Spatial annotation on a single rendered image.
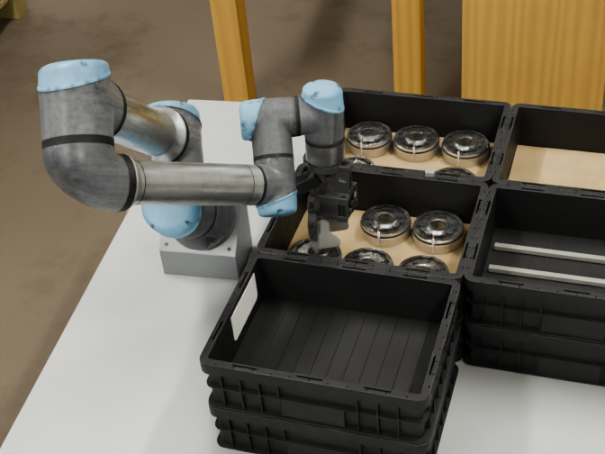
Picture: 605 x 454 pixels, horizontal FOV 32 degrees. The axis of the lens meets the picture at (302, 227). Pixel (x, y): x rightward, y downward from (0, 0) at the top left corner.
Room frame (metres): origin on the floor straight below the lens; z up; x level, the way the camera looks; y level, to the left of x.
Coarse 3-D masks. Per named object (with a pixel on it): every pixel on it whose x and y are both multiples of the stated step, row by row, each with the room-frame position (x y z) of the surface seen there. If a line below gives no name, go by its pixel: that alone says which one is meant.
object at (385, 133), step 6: (354, 126) 2.06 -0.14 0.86; (360, 126) 2.06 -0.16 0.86; (378, 126) 2.06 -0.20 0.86; (384, 126) 2.05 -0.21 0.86; (348, 132) 2.04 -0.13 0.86; (354, 132) 2.04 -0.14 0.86; (384, 132) 2.03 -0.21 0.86; (390, 132) 2.02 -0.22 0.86; (348, 138) 2.02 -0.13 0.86; (354, 138) 2.02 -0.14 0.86; (378, 138) 2.01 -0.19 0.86; (384, 138) 2.01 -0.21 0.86; (390, 138) 2.01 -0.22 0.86; (354, 144) 2.00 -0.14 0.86; (366, 144) 1.99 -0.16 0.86; (372, 144) 1.98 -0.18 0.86; (378, 144) 1.98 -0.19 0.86
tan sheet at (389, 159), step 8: (440, 144) 2.00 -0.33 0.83; (392, 152) 1.99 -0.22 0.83; (440, 152) 1.97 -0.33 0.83; (376, 160) 1.96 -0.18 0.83; (384, 160) 1.96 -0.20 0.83; (392, 160) 1.96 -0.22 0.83; (400, 160) 1.96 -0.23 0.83; (432, 160) 1.94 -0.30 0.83; (440, 160) 1.94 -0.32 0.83; (488, 160) 1.92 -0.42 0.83; (416, 168) 1.92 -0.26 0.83; (424, 168) 1.91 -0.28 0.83; (432, 168) 1.91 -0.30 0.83; (440, 168) 1.91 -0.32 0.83; (472, 168) 1.90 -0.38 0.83; (480, 168) 1.89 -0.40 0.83; (480, 176) 1.87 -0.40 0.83
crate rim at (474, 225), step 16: (384, 176) 1.77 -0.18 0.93; (400, 176) 1.76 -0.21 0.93; (416, 176) 1.76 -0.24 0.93; (480, 192) 1.68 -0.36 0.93; (480, 208) 1.63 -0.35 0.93; (272, 224) 1.66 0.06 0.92; (288, 256) 1.55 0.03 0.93; (304, 256) 1.54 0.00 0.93; (320, 256) 1.54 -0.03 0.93; (416, 272) 1.46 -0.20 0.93; (432, 272) 1.46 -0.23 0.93; (464, 272) 1.45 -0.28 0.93
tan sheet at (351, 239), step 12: (360, 216) 1.77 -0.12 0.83; (300, 228) 1.75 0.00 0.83; (348, 228) 1.73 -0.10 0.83; (468, 228) 1.69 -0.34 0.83; (300, 240) 1.71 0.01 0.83; (348, 240) 1.70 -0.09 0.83; (360, 240) 1.69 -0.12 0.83; (408, 240) 1.68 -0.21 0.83; (348, 252) 1.66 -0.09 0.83; (396, 252) 1.64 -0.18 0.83; (408, 252) 1.64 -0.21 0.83; (420, 252) 1.63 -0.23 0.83; (456, 252) 1.62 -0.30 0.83; (396, 264) 1.61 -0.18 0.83; (456, 264) 1.59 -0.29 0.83
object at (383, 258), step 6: (354, 252) 1.62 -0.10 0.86; (360, 252) 1.62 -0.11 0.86; (366, 252) 1.61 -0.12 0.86; (372, 252) 1.62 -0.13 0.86; (378, 252) 1.61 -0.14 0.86; (384, 252) 1.61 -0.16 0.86; (348, 258) 1.60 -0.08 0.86; (354, 258) 1.60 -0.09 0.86; (378, 258) 1.59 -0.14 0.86; (384, 258) 1.59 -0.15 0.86; (390, 258) 1.59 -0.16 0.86; (390, 264) 1.57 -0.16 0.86
